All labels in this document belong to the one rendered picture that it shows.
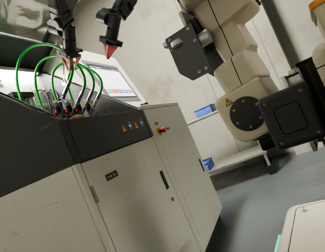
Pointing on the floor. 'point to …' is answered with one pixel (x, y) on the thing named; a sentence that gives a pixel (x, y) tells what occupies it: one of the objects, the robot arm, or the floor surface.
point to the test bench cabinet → (55, 216)
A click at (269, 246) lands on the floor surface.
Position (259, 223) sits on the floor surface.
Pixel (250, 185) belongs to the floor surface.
